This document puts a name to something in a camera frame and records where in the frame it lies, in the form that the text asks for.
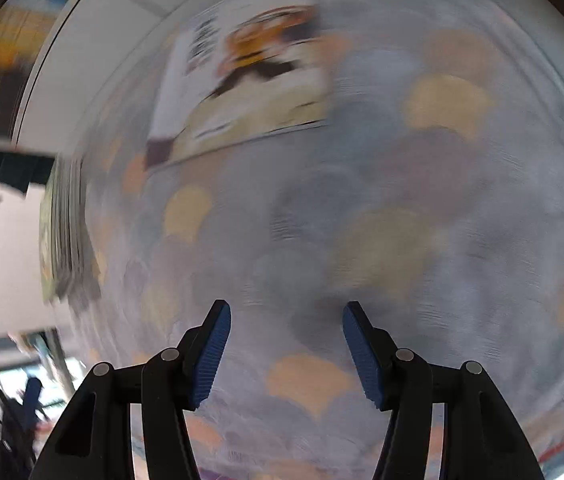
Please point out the fan-patterned tablecloth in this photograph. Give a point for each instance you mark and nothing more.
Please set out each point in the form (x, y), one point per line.
(412, 210)

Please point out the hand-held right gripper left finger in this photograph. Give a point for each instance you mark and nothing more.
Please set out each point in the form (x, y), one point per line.
(212, 360)

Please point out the stack of colourful shelf books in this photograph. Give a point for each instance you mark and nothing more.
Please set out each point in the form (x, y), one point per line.
(17, 35)

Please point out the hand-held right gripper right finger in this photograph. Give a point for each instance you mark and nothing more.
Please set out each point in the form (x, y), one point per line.
(364, 360)

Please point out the stack of thin books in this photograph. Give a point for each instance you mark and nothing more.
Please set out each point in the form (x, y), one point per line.
(64, 235)

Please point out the white book with orange picture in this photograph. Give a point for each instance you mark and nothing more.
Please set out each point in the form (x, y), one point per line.
(252, 60)

